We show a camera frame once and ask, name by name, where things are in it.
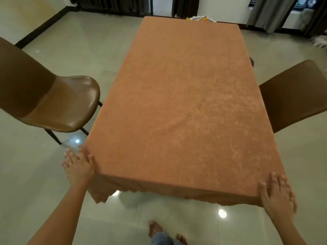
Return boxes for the person's left hand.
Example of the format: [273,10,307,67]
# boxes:
[61,144,96,189]

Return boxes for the person's right hand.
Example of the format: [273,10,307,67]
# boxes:
[258,172,298,223]

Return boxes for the orange tablecloth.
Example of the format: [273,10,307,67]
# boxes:
[84,16,286,207]

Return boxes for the person's right forearm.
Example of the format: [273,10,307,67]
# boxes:
[266,214,311,245]

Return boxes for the person's left forearm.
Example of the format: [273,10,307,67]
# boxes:
[28,184,88,245]

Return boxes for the brown leather chair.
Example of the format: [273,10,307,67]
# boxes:
[259,59,327,134]
[0,37,103,146]

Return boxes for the person's left foot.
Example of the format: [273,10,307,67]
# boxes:
[149,220,164,239]

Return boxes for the blue jeans leg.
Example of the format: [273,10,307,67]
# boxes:
[151,232,182,245]

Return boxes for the white crumpled cloth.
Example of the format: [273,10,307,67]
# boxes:
[311,36,327,50]

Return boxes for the dark brown curtain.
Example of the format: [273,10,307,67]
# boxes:
[303,0,327,38]
[172,0,200,19]
[68,0,154,16]

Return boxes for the grey curtain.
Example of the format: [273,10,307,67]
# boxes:
[246,0,300,33]

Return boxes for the white and yellow packets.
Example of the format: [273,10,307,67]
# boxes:
[186,16,217,23]

